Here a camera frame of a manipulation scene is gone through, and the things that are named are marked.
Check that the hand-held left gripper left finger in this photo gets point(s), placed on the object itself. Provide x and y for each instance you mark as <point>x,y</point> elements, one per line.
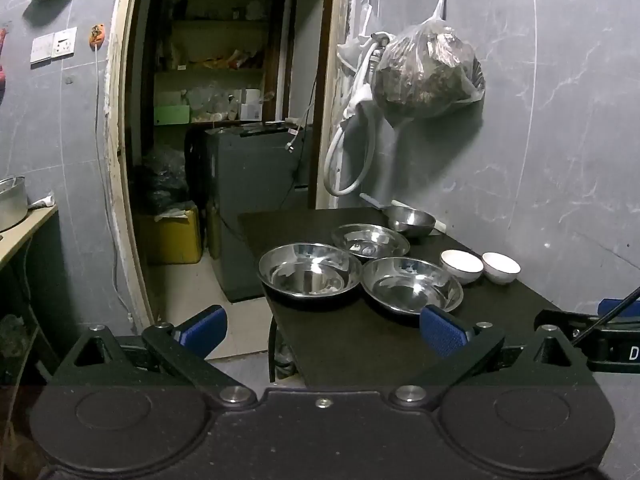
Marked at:
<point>205,329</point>

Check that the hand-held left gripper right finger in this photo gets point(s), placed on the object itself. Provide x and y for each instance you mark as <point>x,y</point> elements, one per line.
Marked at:
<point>442,331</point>

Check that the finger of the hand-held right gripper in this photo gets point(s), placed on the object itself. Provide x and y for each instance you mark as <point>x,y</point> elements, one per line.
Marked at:
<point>620,307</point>
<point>560,320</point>

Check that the white red-rimmed plate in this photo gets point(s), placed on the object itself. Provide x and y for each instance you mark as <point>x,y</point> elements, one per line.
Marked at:
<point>461,264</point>

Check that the white ceramic bowl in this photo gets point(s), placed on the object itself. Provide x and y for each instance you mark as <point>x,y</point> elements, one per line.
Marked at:
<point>500,265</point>

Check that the stainless steel bowl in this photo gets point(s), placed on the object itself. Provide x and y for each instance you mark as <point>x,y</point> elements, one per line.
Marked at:
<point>411,221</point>

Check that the stainless steel plate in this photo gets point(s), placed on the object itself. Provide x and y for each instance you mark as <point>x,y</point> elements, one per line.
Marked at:
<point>370,240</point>

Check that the large steel bowl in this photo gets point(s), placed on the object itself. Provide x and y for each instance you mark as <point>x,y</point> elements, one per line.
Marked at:
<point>310,270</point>

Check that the yellow container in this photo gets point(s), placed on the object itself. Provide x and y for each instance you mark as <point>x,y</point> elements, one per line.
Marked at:
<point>172,237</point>

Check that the white cylindrical stick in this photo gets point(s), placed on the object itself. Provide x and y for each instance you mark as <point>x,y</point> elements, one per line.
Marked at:
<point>440,226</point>

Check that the grey cabinet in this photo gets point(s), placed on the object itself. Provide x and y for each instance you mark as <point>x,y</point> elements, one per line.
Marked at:
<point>250,195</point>

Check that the steel cleaver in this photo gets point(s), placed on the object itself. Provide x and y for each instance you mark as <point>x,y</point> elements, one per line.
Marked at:
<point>371,200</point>

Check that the black plastic bag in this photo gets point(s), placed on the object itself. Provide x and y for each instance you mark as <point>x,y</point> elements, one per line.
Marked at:
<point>162,180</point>

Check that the wooden counter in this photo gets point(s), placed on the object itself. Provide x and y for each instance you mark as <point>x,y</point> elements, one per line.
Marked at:
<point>25,231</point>

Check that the crumpled white wrapper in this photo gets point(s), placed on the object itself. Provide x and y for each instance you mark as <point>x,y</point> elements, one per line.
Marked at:
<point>42,202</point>

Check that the green box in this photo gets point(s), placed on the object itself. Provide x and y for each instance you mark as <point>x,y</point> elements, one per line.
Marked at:
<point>172,114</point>

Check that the steel pot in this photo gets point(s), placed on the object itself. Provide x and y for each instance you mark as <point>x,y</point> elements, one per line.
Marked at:
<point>11,205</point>

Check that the white box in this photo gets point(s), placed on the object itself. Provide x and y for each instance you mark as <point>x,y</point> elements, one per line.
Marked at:
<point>251,97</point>

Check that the wooden shelf unit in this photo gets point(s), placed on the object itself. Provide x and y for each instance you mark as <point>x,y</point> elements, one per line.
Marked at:
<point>215,72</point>

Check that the clear bag of dried goods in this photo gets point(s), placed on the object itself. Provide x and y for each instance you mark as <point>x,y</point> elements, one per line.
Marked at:
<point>425,70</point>

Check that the orange plug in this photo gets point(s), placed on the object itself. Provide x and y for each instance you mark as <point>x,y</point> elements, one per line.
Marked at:
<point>96,34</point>

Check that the white wall socket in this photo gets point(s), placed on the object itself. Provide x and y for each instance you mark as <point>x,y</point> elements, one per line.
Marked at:
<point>64,42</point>

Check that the white wall switch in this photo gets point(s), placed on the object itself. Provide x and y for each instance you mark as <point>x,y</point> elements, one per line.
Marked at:
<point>42,48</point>

